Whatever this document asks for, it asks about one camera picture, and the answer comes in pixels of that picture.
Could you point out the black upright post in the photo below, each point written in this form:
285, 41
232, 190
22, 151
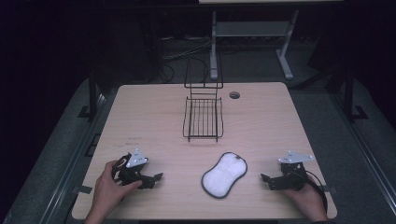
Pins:
92, 93
349, 93

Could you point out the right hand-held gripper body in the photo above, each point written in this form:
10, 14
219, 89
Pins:
292, 174

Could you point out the round table grommet hole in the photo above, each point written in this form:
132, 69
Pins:
234, 95

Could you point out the person's left hand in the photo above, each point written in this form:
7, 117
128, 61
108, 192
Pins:
107, 189

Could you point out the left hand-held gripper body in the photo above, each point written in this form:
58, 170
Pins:
136, 159

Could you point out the person's right hand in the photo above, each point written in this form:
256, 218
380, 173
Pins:
306, 202

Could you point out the grey metal stand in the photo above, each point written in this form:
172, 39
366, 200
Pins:
252, 28

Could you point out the white sponge with dark edge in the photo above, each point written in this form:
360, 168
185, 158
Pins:
224, 175

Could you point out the grey table edge bracket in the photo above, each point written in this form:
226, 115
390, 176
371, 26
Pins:
330, 189
82, 189

